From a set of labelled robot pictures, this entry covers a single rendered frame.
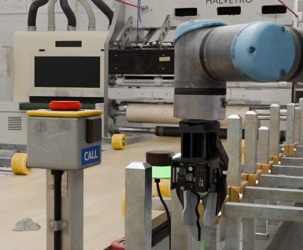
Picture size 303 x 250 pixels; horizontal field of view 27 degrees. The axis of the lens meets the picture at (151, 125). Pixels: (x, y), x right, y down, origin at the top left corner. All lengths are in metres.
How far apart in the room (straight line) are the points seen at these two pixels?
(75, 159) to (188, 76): 0.36
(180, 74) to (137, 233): 0.27
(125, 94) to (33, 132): 3.29
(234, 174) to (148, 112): 2.29
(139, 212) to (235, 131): 0.75
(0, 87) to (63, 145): 10.48
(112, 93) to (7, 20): 7.26
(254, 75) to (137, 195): 0.27
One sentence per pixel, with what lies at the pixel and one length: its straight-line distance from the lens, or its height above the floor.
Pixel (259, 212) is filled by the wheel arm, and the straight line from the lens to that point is 1.53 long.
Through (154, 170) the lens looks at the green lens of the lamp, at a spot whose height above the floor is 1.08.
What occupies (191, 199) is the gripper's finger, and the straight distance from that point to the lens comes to 1.11.
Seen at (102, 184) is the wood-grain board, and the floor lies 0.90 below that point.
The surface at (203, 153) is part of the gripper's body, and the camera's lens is 1.04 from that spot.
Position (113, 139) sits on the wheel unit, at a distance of 3.22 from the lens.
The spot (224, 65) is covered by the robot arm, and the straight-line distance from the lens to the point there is 0.97.
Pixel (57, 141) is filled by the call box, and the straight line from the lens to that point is 0.75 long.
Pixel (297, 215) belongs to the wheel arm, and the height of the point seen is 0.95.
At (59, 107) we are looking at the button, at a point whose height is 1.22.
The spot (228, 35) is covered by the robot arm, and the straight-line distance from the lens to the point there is 0.97.
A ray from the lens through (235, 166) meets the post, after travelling 1.73.
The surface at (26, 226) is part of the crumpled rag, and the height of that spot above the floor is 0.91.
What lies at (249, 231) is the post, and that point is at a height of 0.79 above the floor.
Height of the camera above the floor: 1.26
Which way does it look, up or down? 4 degrees down
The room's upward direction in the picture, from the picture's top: 1 degrees clockwise
